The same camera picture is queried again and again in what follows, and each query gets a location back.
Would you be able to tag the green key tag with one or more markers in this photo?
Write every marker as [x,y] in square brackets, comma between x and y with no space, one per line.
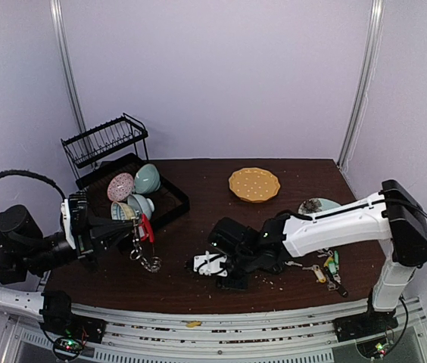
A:
[332,263]

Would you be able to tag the blue patterned bowl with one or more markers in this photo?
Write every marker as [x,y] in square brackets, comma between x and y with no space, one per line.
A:
[123,211]

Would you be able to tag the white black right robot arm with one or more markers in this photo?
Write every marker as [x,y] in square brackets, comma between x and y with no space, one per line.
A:
[391,214]

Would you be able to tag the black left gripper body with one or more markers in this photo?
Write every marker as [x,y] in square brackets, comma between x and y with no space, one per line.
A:
[83,248]

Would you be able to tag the light blue bowl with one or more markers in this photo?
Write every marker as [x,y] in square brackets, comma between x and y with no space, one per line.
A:
[141,204]

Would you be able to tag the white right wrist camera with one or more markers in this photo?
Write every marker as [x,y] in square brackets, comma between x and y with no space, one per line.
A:
[208,264]

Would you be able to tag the black wire dish rack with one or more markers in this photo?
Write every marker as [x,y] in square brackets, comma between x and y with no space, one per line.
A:
[110,163]

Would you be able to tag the yellow key tag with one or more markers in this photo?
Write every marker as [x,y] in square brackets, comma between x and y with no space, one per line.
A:
[193,324]
[319,274]

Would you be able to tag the light blue flower plate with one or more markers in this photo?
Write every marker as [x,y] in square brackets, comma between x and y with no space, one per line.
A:
[316,205]

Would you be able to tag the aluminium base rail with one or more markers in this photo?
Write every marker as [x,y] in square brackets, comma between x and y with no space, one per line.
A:
[303,335]

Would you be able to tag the left aluminium frame post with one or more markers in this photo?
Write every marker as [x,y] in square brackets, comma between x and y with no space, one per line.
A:
[61,37]

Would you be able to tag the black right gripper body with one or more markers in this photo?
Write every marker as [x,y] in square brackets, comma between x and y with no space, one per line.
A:
[232,280]

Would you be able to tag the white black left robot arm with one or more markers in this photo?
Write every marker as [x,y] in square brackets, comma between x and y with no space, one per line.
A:
[24,250]

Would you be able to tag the green ceramic bowl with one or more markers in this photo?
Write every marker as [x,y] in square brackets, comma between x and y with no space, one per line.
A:
[147,179]

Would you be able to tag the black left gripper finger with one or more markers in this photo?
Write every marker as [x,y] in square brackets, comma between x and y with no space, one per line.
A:
[105,238]
[102,225]

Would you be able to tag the right aluminium frame post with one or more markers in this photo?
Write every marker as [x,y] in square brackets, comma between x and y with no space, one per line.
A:
[361,95]

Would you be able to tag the red handled key ring holder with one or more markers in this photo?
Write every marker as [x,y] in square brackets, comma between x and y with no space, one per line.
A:
[143,252]

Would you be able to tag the aluminium frame post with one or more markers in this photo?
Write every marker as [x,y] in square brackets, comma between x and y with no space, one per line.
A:
[361,95]
[61,37]

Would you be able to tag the pink patterned bowl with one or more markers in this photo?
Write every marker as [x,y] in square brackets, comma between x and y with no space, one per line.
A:
[120,187]

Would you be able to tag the yellow dotted plate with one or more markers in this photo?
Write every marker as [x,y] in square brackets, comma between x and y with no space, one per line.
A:
[254,185]

